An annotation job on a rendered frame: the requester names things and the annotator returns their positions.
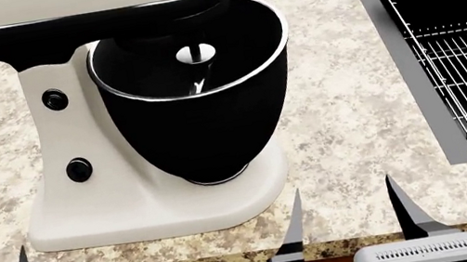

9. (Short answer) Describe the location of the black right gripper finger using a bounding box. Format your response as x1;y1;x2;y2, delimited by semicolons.
255;188;312;262
384;164;457;243

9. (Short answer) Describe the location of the white stand mixer base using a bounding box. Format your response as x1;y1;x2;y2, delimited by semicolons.
0;13;298;262

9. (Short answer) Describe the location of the black mixing bowl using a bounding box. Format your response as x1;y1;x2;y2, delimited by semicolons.
79;0;312;203

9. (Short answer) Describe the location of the white and black mixer head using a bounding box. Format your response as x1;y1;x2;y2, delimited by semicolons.
0;0;241;76

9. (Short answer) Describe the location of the black kitchen sink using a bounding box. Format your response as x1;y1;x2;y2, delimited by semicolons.
352;0;467;178

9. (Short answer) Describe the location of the black round mixer knob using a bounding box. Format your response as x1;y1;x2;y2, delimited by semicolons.
40;85;71;113
63;154;97;186

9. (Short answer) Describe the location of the silver mixer beater attachment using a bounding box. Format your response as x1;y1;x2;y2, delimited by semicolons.
173;39;225;98

